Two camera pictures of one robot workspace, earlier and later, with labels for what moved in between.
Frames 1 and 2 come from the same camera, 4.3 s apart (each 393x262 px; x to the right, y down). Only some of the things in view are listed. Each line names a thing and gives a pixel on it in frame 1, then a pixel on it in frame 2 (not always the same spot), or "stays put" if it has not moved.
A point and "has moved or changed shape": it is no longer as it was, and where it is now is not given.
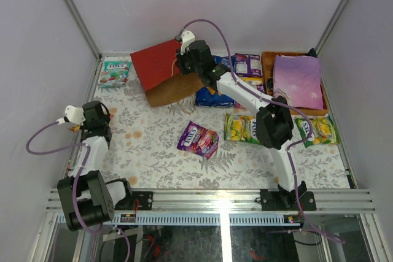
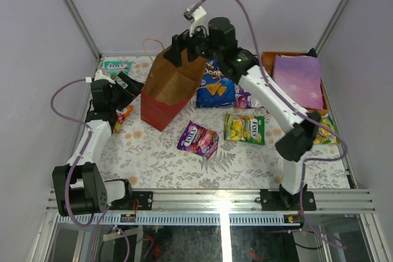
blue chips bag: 206,96 stays put
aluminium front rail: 225,201 stays put
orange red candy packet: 75,127 to 122,113
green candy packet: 238,128 stays put
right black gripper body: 186,64 to 198,37
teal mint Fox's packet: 114,73 stays put
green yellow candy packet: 324,131 stays put
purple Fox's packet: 199,140 stays put
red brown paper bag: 160,75 has moved or changed shape
